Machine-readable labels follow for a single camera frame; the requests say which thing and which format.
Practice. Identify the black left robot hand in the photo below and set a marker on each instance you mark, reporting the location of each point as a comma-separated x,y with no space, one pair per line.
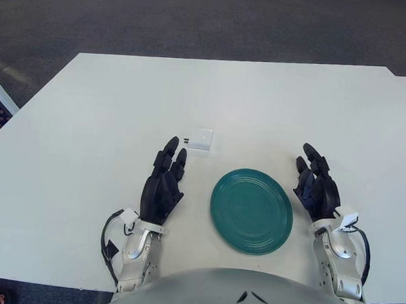
159,194

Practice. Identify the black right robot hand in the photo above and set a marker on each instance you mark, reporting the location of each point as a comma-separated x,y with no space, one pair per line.
324,197

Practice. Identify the white square charger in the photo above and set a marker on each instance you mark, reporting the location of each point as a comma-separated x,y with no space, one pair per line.
202,140

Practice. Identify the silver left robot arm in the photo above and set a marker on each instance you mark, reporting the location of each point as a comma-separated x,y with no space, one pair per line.
138,248

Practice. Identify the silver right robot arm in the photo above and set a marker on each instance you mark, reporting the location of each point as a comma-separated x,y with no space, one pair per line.
338,250

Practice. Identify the teal green round plate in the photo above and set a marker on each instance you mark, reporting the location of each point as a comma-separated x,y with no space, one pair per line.
251,213

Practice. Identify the grey robot torso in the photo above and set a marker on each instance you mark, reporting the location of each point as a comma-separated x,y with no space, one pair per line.
215,294

